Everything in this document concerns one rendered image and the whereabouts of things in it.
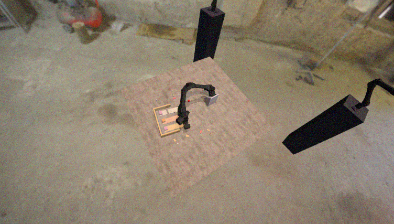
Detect shallow wooden tray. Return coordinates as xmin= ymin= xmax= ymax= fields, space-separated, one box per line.
xmin=153 ymin=103 xmax=180 ymax=138

